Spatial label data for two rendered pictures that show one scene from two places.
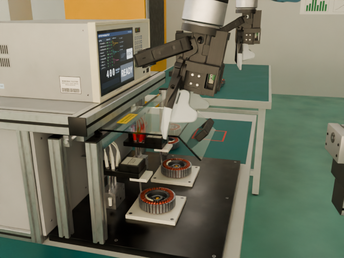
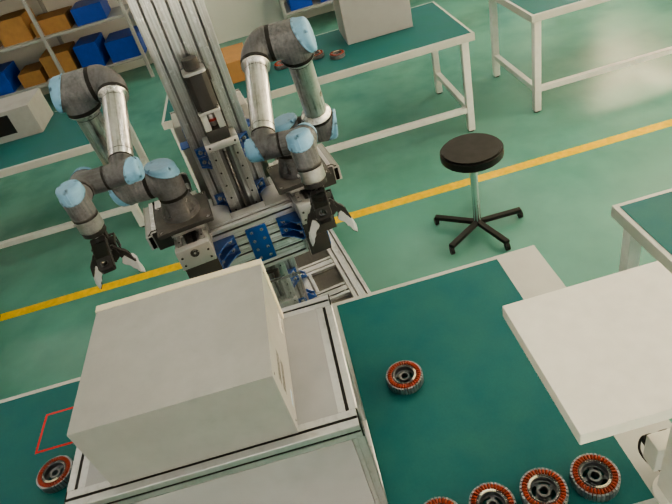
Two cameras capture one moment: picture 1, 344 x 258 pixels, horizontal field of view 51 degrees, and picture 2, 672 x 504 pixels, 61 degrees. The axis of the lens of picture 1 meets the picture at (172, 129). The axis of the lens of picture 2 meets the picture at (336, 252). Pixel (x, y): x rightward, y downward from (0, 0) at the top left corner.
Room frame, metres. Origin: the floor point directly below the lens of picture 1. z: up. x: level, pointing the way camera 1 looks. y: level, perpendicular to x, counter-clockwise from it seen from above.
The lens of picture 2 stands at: (1.02, 1.37, 2.17)
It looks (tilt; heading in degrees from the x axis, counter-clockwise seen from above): 38 degrees down; 256
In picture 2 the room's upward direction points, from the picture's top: 16 degrees counter-clockwise
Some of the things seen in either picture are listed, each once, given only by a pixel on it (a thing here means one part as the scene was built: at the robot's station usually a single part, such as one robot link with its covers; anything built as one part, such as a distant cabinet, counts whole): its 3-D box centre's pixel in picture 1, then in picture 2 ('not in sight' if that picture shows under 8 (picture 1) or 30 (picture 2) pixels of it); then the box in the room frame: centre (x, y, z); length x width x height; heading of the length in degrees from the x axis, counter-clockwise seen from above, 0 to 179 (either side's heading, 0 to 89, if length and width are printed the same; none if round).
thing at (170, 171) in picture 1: (176, 167); not in sight; (1.20, -0.02, 0.80); 0.11 x 0.11 x 0.04
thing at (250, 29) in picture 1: (247, 27); (102, 243); (1.30, -0.26, 1.29); 0.09 x 0.08 x 0.12; 84
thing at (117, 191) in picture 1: (113, 194); not in sight; (1.00, 0.18, 0.80); 0.08 x 0.05 x 0.06; 165
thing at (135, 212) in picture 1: (157, 207); not in sight; (0.96, 0.04, 0.78); 0.15 x 0.15 x 0.01; 75
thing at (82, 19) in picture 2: not in sight; (91, 9); (1.07, -6.45, 0.87); 0.42 x 0.36 x 0.19; 77
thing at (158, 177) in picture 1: (176, 173); not in sight; (1.20, -0.02, 0.78); 0.15 x 0.15 x 0.01; 75
